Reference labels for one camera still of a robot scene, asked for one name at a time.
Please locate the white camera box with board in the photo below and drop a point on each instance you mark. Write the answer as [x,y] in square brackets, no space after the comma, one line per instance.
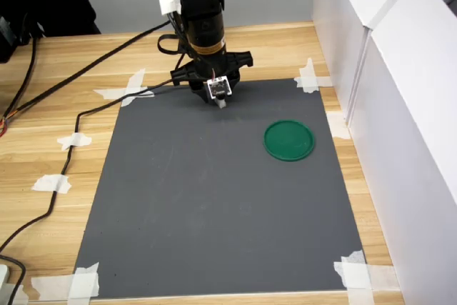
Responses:
[219,88]

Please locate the dark grey mat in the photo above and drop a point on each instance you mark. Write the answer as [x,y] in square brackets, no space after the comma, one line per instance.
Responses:
[214,194]

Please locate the white tape piece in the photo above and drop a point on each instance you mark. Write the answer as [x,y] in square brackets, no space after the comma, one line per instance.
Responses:
[357,276]
[51,183]
[308,79]
[84,281]
[75,140]
[125,91]
[339,126]

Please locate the white partition panel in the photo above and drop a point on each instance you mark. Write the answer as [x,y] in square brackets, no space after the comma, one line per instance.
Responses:
[410,140]
[339,33]

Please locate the small white box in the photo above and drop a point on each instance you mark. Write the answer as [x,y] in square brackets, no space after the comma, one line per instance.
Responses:
[3,273]

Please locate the small white plastic terminal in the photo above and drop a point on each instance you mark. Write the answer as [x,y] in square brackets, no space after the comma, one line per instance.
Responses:
[222,104]

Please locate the black equipment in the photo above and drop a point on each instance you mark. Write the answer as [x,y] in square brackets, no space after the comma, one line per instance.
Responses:
[9,42]

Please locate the round green lid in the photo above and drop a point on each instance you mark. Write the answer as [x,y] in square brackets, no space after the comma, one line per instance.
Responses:
[289,139]

